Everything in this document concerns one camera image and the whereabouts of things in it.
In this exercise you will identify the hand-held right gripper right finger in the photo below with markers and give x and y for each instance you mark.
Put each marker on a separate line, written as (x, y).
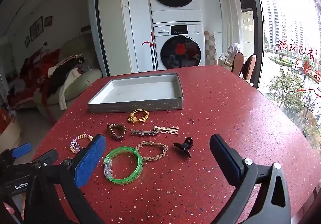
(227, 161)

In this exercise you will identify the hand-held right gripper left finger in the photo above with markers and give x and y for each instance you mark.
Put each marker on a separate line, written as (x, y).
(89, 161)

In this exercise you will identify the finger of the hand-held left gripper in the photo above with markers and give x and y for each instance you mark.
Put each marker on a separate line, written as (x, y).
(22, 150)
(46, 157)

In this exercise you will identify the black claw hair clip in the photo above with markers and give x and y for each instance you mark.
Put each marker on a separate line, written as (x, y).
(184, 146)

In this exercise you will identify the green translucent bangle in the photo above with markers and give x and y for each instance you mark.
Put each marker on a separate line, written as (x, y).
(138, 167)

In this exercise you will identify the beige bow hair clip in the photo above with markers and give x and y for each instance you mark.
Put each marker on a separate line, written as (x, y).
(166, 130)

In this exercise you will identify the grey shallow tray box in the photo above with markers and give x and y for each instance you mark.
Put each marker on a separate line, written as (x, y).
(140, 89)

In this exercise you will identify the dark beaded hair clip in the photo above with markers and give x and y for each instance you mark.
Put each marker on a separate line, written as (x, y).
(143, 133)

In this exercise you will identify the white cloth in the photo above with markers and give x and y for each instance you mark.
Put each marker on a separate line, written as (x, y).
(64, 93)

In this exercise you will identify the red blanket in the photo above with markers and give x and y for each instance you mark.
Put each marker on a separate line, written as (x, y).
(32, 71)

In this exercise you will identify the green sofa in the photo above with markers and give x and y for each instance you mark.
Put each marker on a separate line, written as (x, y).
(82, 78)

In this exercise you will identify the pile of dark clothes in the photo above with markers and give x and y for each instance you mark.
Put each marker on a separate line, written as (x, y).
(62, 73)

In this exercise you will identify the brown slipper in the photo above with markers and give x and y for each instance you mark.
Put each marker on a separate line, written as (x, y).
(237, 63)
(248, 67)

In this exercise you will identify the white bag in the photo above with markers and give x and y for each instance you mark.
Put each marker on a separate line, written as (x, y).
(232, 51)

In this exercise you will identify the checkered bag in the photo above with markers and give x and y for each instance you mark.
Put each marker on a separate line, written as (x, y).
(210, 48)

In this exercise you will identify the white front-load washing machine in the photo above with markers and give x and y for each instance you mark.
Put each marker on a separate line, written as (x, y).
(179, 48)

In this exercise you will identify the white tall cabinet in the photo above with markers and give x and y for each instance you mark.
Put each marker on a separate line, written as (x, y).
(133, 18)

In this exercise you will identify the white curtain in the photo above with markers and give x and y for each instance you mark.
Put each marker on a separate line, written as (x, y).
(225, 0)

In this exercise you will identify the large framed wall picture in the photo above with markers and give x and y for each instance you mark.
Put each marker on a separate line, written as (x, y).
(36, 28)

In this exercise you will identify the small framed wall picture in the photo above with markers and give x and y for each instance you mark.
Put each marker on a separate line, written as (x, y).
(48, 21)

